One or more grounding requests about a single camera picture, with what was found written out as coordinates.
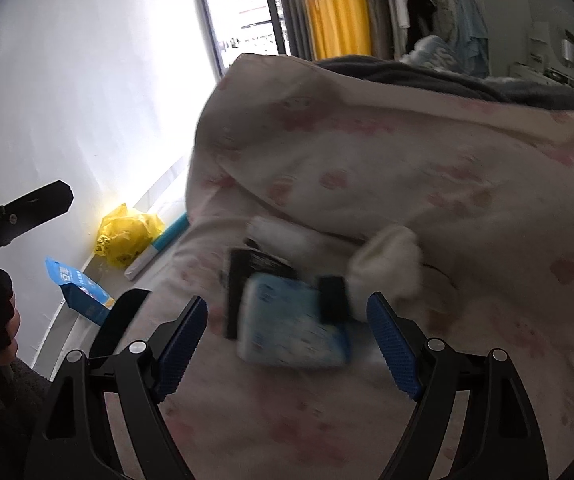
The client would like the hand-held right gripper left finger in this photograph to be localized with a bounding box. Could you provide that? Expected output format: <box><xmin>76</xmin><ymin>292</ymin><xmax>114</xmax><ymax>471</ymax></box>
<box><xmin>24</xmin><ymin>296</ymin><xmax>209</xmax><ymax>480</ymax></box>

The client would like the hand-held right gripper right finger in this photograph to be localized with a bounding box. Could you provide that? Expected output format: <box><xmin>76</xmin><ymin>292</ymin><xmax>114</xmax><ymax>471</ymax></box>
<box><xmin>366</xmin><ymin>291</ymin><xmax>550</xmax><ymax>480</ymax></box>

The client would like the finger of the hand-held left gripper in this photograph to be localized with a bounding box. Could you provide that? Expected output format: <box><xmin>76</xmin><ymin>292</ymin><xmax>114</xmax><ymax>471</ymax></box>
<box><xmin>0</xmin><ymin>180</ymin><xmax>74</xmax><ymax>261</ymax></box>

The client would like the blue tissue pack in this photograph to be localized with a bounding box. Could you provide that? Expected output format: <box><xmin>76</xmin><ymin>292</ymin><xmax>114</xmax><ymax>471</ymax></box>
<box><xmin>237</xmin><ymin>272</ymin><xmax>353</xmax><ymax>371</ymax></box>

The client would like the yellow plastic bag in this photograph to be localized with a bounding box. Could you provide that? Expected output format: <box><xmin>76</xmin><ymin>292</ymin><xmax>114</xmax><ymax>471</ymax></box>
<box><xmin>96</xmin><ymin>203</ymin><xmax>165</xmax><ymax>268</ymax></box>

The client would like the blue cardboard box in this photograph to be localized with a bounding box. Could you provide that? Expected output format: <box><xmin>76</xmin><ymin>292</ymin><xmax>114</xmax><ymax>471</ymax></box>
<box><xmin>44</xmin><ymin>257</ymin><xmax>116</xmax><ymax>326</ymax></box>

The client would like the teal and white brush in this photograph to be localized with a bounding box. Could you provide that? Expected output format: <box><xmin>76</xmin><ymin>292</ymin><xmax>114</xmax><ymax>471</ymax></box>
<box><xmin>124</xmin><ymin>211</ymin><xmax>190</xmax><ymax>281</ymax></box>

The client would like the pink floral blanket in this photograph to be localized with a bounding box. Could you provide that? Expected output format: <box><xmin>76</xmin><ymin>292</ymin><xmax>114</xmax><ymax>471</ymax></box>
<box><xmin>159</xmin><ymin>52</ymin><xmax>574</xmax><ymax>480</ymax></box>

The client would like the dark grey blanket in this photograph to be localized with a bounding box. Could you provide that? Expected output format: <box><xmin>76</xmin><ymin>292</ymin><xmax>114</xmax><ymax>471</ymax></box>
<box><xmin>312</xmin><ymin>55</ymin><xmax>574</xmax><ymax>116</ymax></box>

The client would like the window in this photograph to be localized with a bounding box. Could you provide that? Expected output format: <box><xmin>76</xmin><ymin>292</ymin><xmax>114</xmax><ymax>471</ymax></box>
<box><xmin>189</xmin><ymin>0</ymin><xmax>288</xmax><ymax>81</ymax></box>

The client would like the light blue cloth pile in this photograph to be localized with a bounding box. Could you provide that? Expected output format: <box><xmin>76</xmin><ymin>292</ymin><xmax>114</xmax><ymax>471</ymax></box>
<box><xmin>399</xmin><ymin>35</ymin><xmax>462</xmax><ymax>71</ymax></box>

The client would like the light blue hanging garment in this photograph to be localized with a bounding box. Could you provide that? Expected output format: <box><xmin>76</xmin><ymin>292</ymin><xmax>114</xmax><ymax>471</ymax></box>
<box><xmin>449</xmin><ymin>0</ymin><xmax>490</xmax><ymax>78</ymax></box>

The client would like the grey curtain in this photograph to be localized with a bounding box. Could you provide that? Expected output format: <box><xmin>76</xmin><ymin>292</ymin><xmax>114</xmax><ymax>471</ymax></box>
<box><xmin>272</xmin><ymin>0</ymin><xmax>318</xmax><ymax>58</ymax></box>

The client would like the black hanging garment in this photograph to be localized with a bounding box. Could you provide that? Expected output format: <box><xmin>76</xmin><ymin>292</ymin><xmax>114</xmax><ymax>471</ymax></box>
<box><xmin>387</xmin><ymin>0</ymin><xmax>442</xmax><ymax>56</ymax></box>

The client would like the yellow curtain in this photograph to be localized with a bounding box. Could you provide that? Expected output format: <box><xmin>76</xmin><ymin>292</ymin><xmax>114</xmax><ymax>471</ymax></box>
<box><xmin>294</xmin><ymin>0</ymin><xmax>373</xmax><ymax>61</ymax></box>

